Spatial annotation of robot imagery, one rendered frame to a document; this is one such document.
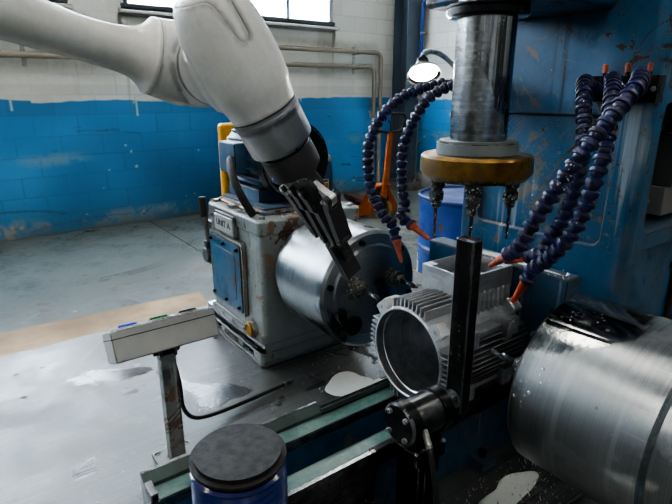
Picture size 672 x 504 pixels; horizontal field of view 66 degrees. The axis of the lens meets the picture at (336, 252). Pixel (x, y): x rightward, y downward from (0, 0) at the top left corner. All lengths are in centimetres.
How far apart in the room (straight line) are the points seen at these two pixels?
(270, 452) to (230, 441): 3
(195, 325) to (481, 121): 56
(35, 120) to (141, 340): 527
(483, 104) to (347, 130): 681
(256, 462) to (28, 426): 93
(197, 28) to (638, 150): 68
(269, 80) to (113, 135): 559
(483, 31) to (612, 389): 51
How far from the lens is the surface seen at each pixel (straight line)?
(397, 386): 94
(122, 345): 88
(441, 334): 81
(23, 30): 68
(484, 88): 84
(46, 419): 125
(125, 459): 107
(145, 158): 632
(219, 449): 35
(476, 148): 83
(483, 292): 90
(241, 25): 64
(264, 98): 65
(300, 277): 106
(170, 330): 90
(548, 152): 104
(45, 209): 617
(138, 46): 77
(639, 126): 96
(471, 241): 68
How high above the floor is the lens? 143
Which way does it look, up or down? 17 degrees down
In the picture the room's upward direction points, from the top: straight up
